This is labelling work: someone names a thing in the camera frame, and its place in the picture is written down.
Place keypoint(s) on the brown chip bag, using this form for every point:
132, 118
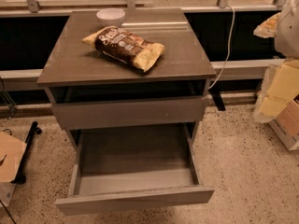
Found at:
126, 47

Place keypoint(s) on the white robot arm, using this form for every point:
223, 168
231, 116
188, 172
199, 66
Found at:
280, 83

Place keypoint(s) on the grey drawer cabinet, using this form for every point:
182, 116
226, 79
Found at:
151, 71

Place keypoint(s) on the open grey middle drawer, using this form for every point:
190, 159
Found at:
129, 168

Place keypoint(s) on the closed grey top drawer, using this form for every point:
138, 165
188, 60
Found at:
129, 113

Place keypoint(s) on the white bowl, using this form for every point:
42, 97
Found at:
110, 17

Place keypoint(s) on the cardboard box right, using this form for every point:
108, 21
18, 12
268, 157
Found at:
286, 125

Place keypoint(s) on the cardboard piece left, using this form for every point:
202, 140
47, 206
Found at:
11, 152

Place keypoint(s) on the black stand left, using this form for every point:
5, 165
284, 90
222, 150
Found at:
20, 176

